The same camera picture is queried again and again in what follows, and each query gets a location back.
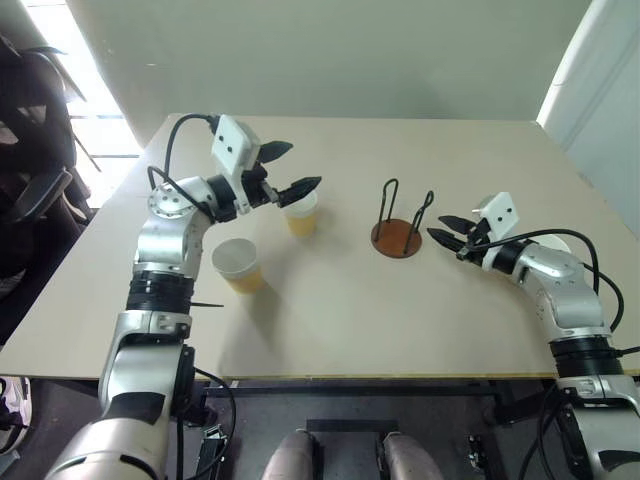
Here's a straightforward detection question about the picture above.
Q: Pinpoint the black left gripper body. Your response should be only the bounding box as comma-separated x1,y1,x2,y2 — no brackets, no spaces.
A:
242,159,282,211

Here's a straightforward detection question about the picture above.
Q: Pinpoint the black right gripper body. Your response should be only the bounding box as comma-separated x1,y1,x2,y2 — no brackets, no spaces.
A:
455,219,494,262

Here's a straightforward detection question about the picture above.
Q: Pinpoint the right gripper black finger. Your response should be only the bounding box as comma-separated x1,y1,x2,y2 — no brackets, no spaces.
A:
438,214,474,234
426,227,469,254

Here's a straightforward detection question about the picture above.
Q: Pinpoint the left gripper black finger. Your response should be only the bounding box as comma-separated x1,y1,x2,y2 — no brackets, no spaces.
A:
277,175,323,208
258,140,295,164

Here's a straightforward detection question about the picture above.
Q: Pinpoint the white panel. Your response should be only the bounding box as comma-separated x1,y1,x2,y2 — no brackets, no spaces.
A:
535,0,640,166

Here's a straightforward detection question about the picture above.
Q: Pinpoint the grey-brown rounded shape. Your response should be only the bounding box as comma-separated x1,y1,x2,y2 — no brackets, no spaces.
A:
382,430,446,480
260,429,321,480

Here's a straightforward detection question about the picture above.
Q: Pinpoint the black office chair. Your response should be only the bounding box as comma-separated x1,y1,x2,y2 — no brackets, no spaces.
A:
0,32,94,301

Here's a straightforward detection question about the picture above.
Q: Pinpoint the white and pink shoe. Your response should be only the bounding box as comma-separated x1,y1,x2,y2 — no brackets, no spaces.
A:
0,377,34,456

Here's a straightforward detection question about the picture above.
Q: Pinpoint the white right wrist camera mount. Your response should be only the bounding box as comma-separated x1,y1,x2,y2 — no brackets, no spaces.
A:
472,191,520,271

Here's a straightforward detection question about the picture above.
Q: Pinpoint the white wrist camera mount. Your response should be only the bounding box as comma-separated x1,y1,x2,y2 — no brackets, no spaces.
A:
472,191,520,271
209,114,262,216

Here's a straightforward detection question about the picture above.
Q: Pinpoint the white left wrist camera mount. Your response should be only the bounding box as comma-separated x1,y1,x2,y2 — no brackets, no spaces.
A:
209,114,262,216

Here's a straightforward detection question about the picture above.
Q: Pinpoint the brown cup holder stand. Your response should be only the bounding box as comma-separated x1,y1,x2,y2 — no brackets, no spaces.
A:
370,176,435,259

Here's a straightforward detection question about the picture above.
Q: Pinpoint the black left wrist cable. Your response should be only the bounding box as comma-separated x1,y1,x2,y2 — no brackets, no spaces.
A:
147,113,222,211

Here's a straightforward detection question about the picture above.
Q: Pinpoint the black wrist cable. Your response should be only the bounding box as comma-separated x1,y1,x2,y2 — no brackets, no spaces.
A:
462,228,626,331
147,113,222,211

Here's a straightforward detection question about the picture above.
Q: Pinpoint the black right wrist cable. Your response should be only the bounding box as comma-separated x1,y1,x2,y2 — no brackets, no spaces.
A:
462,228,626,331

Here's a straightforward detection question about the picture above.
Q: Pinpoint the black metal table frame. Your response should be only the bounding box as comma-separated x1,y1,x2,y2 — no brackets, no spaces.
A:
202,378,557,427

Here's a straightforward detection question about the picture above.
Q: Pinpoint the black body cable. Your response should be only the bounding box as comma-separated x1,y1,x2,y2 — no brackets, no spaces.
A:
175,367,237,480
518,382,569,480

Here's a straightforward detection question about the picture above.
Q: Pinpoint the black stand bracket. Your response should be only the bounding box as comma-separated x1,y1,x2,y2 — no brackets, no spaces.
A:
196,423,225,480
466,433,490,480

